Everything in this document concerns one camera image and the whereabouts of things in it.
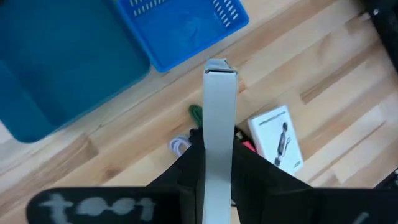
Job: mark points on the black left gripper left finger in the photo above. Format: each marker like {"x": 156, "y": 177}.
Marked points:
{"x": 186, "y": 174}

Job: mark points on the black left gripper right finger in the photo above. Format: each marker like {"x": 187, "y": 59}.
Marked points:
{"x": 264, "y": 193}

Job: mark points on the white card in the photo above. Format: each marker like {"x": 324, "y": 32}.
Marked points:
{"x": 273, "y": 140}

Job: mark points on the plain white box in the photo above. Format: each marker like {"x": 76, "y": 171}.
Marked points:
{"x": 219, "y": 124}

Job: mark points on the teal plastic bin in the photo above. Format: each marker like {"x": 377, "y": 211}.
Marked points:
{"x": 62, "y": 62}

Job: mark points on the blue slotted plastic basket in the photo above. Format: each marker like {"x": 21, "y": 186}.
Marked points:
{"x": 180, "y": 34}

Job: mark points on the black aluminium table frame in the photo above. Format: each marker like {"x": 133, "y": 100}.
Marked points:
{"x": 388, "y": 31}

